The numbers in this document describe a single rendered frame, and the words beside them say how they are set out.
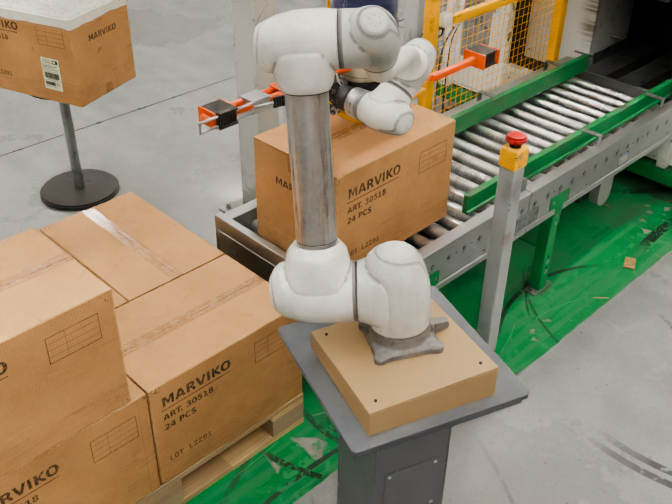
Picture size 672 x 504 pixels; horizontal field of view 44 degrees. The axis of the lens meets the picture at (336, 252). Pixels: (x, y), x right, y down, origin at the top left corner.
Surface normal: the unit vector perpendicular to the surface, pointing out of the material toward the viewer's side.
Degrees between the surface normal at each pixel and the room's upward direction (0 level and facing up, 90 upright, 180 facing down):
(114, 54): 90
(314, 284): 76
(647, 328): 0
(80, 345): 90
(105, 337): 90
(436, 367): 5
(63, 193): 0
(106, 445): 90
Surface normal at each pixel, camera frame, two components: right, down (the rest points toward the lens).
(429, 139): 0.71, 0.41
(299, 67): -0.11, 0.47
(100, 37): 0.90, 0.25
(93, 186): 0.01, -0.82
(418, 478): 0.41, 0.52
